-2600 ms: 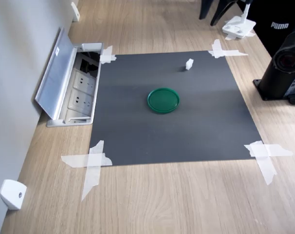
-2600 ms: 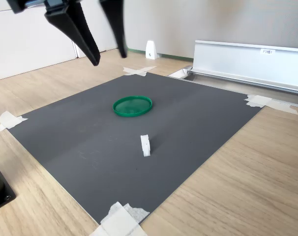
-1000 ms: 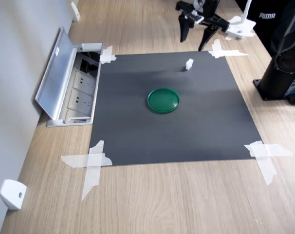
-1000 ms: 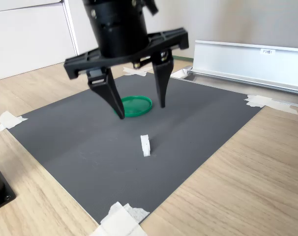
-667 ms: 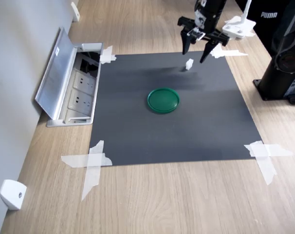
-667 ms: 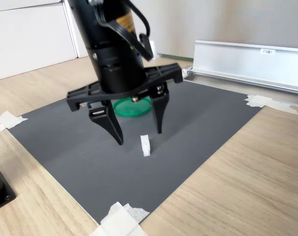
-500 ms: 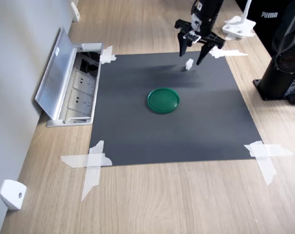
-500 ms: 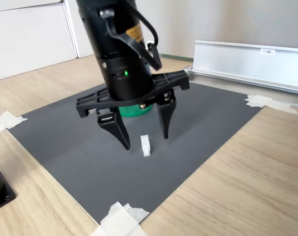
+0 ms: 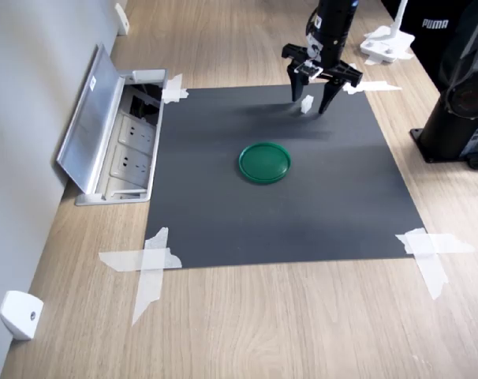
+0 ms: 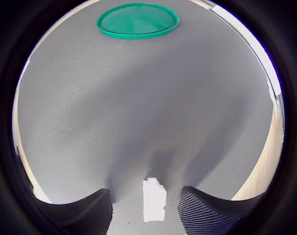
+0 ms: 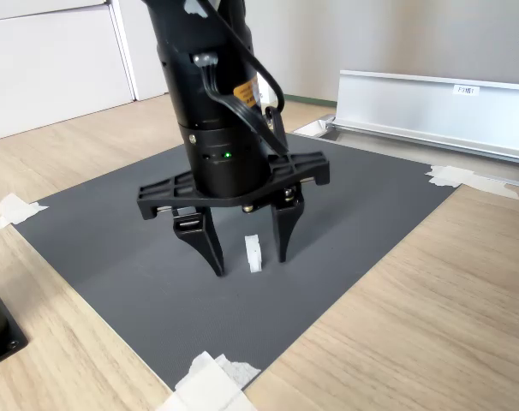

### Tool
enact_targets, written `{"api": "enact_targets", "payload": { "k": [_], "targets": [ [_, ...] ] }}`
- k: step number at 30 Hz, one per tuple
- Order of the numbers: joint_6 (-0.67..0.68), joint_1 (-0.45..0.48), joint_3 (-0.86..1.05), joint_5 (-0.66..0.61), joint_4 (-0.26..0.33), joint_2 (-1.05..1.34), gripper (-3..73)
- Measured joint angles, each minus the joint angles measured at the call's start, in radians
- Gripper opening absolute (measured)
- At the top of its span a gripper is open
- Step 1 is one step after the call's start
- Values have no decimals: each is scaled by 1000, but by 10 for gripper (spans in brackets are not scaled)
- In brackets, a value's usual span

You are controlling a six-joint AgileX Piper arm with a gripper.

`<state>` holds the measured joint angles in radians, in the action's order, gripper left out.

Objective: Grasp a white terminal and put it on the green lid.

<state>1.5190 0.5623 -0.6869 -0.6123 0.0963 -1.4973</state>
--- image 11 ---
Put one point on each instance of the white panel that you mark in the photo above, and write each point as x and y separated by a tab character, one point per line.
144	51

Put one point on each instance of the small white plastic terminal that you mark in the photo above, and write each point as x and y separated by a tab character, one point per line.
254	252

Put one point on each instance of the grey partition panel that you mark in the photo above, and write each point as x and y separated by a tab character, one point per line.
371	34

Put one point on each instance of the white tape piece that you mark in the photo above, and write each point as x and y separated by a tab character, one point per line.
456	177
208	385
17	207

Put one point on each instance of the dark grey mat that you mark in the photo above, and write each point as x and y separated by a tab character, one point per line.
156	291

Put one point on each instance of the small white printed label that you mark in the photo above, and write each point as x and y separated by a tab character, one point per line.
467	90

